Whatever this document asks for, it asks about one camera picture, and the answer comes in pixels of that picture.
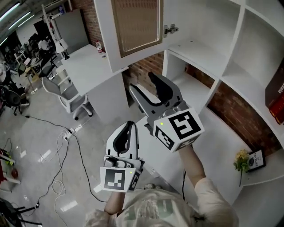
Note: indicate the white hutch shelving unit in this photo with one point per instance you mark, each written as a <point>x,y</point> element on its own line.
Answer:
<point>199,28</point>

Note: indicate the white table lamp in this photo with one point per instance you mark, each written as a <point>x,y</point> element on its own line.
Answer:
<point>61,46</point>

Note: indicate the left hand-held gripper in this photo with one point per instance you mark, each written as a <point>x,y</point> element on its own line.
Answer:
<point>115,179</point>

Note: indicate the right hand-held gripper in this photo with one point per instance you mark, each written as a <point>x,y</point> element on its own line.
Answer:
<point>184,126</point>

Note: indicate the brown book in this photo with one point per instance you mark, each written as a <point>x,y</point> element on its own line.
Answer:
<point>275,88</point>

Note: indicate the grey partition panel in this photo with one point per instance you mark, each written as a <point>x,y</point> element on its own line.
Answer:
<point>71,31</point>

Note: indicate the clear bottle red label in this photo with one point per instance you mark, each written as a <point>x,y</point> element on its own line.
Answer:
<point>99,47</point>

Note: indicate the person's left white shoe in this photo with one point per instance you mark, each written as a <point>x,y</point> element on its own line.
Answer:
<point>149,186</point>

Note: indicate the person's white shoe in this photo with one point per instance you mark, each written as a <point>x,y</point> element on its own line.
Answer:
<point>149,186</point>
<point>158,187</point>

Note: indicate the white power strip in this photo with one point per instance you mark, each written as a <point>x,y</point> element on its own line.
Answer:
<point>70,133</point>

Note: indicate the person's left forearm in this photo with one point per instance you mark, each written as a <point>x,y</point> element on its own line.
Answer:
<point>115,201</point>

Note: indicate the white side table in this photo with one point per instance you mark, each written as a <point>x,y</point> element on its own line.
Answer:
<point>88,66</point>

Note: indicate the person's right white shoe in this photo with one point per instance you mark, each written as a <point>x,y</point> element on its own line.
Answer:
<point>158,187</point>

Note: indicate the black picture frame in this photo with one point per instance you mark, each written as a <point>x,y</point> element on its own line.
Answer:
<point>256,161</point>

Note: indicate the white mesh office chair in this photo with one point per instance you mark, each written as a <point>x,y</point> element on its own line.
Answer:
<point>68,97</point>

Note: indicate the yellow artificial flower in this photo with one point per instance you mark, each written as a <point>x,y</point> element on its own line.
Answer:
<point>241,161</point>

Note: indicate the person's beige shirt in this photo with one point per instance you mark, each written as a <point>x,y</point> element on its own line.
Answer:
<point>159,210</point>

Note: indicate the white cabinet door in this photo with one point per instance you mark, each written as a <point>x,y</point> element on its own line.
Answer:
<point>106,44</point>

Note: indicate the person's right forearm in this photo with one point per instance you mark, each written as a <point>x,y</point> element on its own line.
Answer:
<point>193,164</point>

